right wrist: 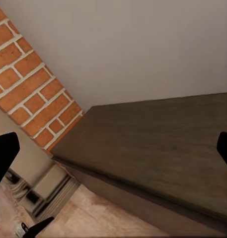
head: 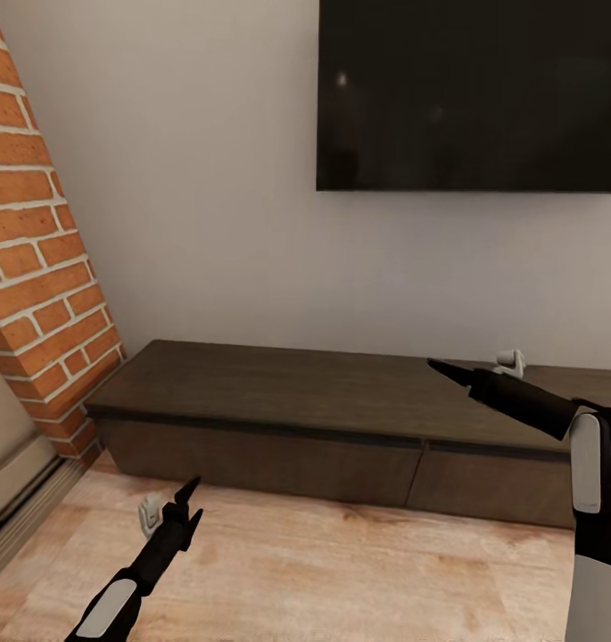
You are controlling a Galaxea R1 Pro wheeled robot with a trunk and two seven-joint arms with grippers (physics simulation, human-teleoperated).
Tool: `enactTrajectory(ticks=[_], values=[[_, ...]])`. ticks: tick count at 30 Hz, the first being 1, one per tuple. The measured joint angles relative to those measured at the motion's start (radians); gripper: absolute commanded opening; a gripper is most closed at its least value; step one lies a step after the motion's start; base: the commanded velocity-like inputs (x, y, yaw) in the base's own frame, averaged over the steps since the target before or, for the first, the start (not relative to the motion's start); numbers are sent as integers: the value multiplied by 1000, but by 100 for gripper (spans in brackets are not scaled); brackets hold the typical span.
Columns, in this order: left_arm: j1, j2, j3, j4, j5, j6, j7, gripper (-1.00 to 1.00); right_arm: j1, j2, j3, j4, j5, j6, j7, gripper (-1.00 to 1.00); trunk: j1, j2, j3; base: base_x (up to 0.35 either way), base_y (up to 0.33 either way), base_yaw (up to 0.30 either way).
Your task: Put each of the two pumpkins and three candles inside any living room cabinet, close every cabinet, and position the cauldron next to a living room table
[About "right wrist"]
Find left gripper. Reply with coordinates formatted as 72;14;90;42
23;217;54;238

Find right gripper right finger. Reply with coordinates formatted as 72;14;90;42
217;132;227;164

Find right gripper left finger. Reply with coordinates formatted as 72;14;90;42
0;132;20;182

